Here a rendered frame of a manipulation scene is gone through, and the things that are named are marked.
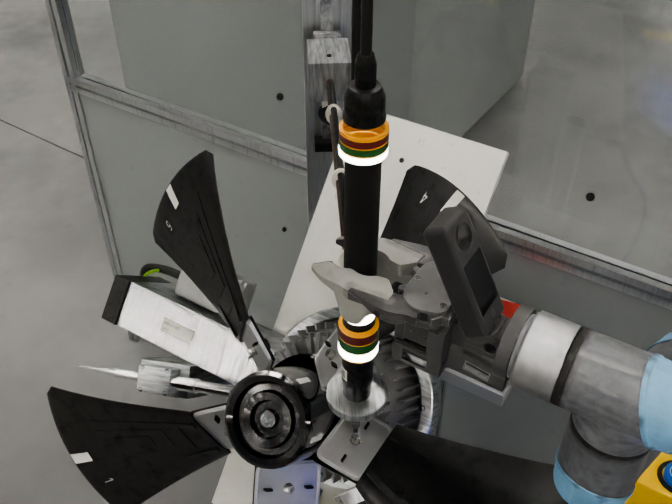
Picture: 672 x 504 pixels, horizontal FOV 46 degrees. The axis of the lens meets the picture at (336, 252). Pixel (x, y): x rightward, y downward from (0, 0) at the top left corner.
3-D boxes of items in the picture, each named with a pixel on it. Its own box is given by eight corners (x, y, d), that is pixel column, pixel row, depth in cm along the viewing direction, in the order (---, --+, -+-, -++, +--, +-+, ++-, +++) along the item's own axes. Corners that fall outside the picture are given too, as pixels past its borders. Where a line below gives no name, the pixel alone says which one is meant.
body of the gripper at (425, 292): (383, 355, 78) (497, 407, 73) (387, 293, 72) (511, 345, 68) (418, 309, 83) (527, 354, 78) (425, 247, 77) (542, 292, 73)
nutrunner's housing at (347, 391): (338, 398, 94) (340, 43, 64) (371, 397, 94) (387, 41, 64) (340, 425, 91) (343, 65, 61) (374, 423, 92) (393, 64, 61)
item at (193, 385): (275, 405, 111) (81, 372, 126) (277, 390, 111) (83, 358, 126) (268, 407, 109) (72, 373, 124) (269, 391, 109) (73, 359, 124)
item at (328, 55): (307, 76, 139) (306, 30, 133) (346, 75, 139) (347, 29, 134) (309, 106, 131) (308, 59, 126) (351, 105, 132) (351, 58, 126)
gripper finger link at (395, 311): (342, 310, 74) (432, 335, 72) (342, 298, 73) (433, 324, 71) (359, 278, 77) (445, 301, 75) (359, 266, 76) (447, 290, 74)
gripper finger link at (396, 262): (335, 274, 84) (403, 316, 80) (335, 231, 80) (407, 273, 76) (354, 260, 86) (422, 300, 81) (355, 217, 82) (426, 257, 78)
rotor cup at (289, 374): (266, 348, 109) (215, 354, 97) (363, 358, 103) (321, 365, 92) (259, 454, 109) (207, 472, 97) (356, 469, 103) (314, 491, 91)
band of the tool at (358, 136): (337, 142, 71) (337, 113, 69) (385, 140, 71) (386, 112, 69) (340, 169, 67) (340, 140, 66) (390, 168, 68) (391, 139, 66)
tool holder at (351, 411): (323, 363, 95) (322, 305, 89) (381, 360, 96) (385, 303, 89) (327, 424, 88) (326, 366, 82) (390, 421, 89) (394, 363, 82)
